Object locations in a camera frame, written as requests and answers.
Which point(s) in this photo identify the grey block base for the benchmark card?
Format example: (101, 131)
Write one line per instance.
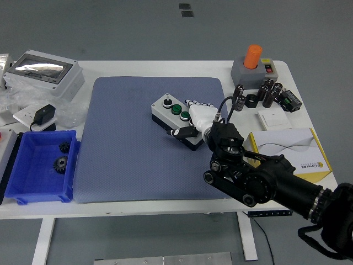
(245, 77)

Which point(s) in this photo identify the black cylindrical capacitor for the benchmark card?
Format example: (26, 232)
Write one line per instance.
(240, 103)
(269, 98)
(262, 92)
(277, 88)
(268, 82)
(238, 89)

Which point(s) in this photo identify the silver metal plate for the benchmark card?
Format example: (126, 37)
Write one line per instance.
(165, 259)

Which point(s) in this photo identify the blue plastic bin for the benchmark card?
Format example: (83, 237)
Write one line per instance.
(30, 182)

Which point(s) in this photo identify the black module with green terminal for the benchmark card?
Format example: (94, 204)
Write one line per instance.
(289, 100)

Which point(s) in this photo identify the grey-blue table mat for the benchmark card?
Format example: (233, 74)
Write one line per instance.
(132, 160)

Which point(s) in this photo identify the orange cylinder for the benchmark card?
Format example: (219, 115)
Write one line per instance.
(252, 56)

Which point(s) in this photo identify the clear plastic bags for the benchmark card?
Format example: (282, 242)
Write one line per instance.
(16, 94)

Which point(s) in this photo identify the black table control panel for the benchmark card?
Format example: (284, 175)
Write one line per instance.
(270, 213)

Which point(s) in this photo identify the grey four-button control box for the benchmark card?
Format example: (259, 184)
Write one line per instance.
(165, 114)

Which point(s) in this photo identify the white socket plate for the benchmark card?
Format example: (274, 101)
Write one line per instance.
(23, 114)

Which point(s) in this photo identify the white table leg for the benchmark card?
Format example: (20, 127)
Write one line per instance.
(247, 237)
(42, 240)

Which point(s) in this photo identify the white red-black switch box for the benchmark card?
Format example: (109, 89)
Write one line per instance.
(268, 69)

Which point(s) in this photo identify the small black gear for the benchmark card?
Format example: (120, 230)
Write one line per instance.
(64, 147)

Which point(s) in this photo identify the white wall switch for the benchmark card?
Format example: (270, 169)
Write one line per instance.
(274, 119)

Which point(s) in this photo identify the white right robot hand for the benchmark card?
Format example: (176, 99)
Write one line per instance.
(200, 114)

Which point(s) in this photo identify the grey enclosure with clear lid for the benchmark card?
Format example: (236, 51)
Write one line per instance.
(66, 82)

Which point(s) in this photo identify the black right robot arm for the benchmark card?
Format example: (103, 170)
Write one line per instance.
(264, 179)

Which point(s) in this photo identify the large black gear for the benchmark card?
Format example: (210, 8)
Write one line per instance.
(60, 164)

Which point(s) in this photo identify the dark floor plate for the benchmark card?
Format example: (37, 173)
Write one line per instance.
(187, 14)
(184, 6)

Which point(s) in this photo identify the black power adapter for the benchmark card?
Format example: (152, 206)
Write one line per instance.
(44, 113)

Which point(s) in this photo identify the silver foil bag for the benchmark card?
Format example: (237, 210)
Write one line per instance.
(5, 63)

